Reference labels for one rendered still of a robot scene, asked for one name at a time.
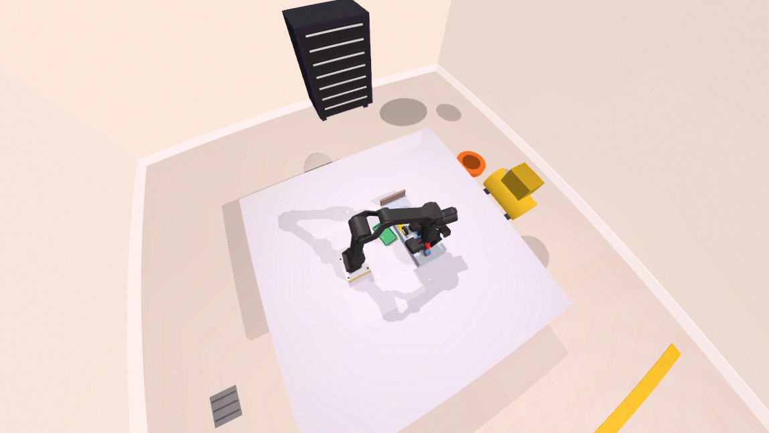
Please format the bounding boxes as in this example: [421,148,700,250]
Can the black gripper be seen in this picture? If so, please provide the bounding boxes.
[405,225,451,255]

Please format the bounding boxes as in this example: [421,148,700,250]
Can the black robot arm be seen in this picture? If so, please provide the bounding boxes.
[341,202,458,273]

